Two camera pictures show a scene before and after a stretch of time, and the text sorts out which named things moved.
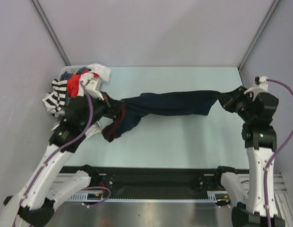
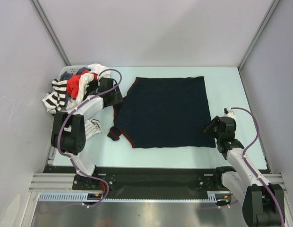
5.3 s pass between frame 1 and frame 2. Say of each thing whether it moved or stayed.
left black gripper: moved
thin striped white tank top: stayed
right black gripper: moved
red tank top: stayed
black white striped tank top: stayed
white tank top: stayed
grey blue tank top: stayed
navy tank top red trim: moved
